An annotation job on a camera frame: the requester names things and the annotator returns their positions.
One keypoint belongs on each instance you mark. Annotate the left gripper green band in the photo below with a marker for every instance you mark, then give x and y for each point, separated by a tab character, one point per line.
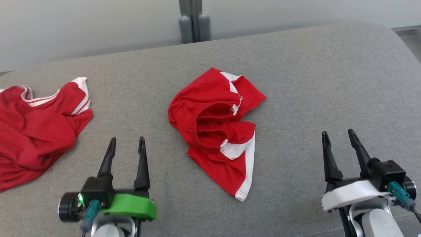
131	205

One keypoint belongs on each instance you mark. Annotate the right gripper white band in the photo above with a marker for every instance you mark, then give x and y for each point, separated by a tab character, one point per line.
348	194

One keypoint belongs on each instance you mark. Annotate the red shirt white striped trim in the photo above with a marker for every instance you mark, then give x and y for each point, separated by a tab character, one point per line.
33	131

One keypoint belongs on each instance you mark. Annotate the red shorts white side panels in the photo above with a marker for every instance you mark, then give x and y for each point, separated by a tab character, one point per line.
210	98

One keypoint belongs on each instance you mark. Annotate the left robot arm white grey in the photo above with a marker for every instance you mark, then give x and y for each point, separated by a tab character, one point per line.
108	230

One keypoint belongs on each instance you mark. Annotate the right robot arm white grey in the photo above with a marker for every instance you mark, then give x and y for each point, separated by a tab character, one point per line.
378	223

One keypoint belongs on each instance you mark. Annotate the grey fabric sofa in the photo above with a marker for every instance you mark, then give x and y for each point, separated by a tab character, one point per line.
296	98

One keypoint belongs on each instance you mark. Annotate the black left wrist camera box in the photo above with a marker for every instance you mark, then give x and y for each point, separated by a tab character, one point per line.
97	192

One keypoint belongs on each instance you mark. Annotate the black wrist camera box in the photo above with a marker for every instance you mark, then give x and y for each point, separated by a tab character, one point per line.
97	192
388	172

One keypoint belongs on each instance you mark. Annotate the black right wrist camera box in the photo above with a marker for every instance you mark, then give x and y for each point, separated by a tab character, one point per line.
388	172

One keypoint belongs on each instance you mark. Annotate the grey cylindrical post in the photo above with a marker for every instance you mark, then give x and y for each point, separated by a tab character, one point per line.
204	28
185	29

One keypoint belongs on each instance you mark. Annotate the dark grey partition frame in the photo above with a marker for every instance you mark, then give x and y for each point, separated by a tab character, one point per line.
195	13

